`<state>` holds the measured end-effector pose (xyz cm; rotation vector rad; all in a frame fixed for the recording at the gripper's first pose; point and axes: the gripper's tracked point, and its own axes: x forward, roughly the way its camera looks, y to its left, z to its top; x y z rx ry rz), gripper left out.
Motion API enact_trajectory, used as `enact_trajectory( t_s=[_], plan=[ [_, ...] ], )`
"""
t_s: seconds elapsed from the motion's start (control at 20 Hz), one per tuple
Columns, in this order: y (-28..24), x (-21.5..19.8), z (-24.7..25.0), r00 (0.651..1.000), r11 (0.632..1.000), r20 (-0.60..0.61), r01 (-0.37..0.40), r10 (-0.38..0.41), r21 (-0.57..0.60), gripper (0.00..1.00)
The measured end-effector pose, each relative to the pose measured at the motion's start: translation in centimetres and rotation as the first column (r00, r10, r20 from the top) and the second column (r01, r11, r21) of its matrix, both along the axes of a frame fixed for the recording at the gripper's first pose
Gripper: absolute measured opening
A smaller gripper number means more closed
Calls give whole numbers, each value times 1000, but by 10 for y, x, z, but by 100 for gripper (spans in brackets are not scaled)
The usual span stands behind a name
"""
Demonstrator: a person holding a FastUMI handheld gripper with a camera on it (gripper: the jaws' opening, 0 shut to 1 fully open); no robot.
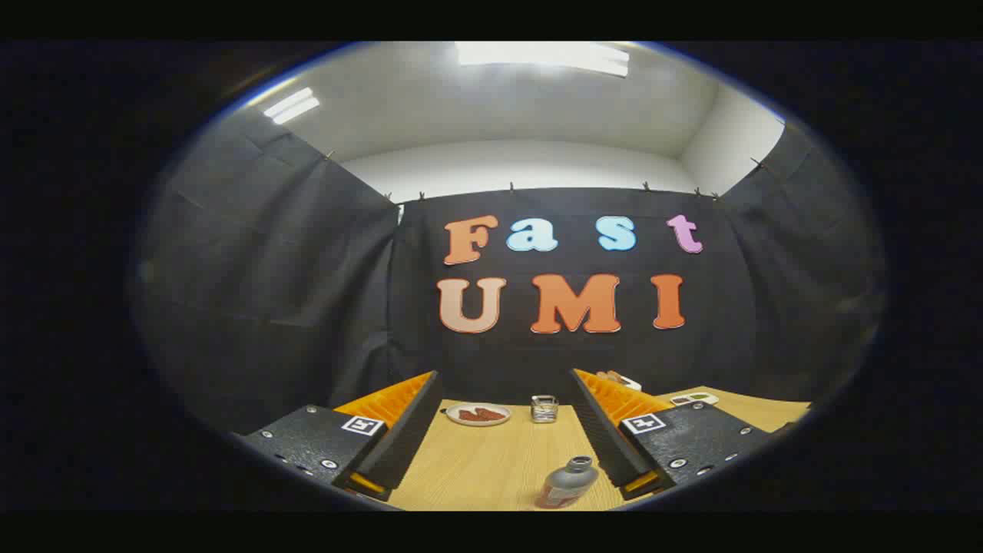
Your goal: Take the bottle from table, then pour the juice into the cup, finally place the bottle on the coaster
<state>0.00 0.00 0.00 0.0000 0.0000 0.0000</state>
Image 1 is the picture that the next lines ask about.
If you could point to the white toaster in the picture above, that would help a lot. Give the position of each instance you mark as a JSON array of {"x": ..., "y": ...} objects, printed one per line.
[{"x": 632, "y": 382}]

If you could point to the red meat slices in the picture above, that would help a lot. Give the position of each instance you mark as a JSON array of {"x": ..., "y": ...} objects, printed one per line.
[{"x": 484, "y": 415}]

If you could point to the silver juice bottle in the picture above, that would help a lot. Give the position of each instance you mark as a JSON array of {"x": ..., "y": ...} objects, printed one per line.
[{"x": 567, "y": 484}]

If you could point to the cream compartment tray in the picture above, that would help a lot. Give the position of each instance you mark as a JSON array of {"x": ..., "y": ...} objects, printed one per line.
[{"x": 695, "y": 399}]

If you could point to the toast bread slices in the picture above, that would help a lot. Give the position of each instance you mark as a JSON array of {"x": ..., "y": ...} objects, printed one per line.
[{"x": 610, "y": 376}]

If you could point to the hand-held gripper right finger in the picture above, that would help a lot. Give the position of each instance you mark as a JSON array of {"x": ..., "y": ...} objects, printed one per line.
[{"x": 603, "y": 438}]

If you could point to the small ceiling light panel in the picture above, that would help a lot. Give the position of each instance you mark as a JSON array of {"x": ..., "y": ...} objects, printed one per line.
[{"x": 292, "y": 106}]

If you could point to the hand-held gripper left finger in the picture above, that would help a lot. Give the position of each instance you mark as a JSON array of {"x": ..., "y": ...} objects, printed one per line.
[{"x": 403, "y": 445}]

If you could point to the white round plate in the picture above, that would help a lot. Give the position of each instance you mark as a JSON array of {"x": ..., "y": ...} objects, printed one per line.
[{"x": 453, "y": 418}]

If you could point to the wooden table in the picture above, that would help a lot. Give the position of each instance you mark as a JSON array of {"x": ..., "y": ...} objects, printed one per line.
[{"x": 476, "y": 468}]

